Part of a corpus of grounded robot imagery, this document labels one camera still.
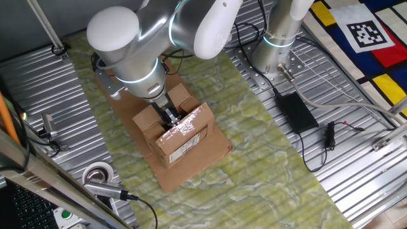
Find metal frame rail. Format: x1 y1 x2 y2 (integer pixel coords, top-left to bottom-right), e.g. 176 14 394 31
0 128 134 229

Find silver ribbed camera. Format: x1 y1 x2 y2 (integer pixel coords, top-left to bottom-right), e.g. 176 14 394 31
83 178 130 201

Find white fiducial marker sheet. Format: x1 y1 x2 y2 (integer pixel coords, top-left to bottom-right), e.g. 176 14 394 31
329 3 396 54

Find green marble pattern mat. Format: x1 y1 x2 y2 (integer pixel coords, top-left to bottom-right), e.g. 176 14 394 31
65 6 354 229

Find fiducial marker board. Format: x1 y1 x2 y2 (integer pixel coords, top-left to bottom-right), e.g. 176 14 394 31
301 0 407 118

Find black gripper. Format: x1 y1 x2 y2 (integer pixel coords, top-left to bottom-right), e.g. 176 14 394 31
149 97 183 128

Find black power cord with plug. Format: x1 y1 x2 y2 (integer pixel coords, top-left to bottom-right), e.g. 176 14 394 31
240 44 282 96

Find wrist camera on silver bracket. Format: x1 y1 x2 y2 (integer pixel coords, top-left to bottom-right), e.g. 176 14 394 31
90 52 128 101

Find metal clamp bracket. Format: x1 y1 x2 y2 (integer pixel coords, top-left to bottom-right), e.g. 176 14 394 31
39 113 69 153

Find orange pole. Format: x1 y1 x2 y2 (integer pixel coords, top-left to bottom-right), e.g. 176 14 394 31
0 92 22 146

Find black keyboard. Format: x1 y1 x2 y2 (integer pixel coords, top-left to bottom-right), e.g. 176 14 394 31
0 179 60 229

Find thick grey robot cable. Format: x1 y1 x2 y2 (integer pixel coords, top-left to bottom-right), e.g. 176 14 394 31
277 62 407 127

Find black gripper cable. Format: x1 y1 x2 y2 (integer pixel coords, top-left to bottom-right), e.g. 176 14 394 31
160 47 195 76

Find black power adapter brick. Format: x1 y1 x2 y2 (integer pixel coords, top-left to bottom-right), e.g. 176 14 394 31
275 91 319 134

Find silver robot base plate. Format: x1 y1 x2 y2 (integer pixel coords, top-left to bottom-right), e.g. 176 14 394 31
233 41 306 93

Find brown cardboard box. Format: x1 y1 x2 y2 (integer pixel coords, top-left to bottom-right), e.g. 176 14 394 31
132 83 216 169

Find round silver dish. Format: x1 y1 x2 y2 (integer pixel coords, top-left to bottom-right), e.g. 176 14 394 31
81 161 114 186

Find flat brown cardboard sheet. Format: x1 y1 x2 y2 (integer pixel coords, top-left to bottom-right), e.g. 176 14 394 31
95 59 233 194

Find grey tripod pole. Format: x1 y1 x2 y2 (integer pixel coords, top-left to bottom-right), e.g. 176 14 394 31
27 0 69 61

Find grey box green button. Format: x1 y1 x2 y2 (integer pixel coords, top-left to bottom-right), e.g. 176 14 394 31
52 206 88 229

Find black cables at robot base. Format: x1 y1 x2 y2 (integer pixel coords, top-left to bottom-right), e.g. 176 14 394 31
224 0 271 52

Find aluminium frame profile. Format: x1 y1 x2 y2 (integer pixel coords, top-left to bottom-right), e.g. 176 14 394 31
371 95 407 152

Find black camera cable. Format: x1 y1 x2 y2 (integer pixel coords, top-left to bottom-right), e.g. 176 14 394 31
127 194 159 229

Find black bundled cord red tip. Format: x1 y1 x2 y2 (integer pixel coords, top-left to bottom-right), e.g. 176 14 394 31
297 120 366 173

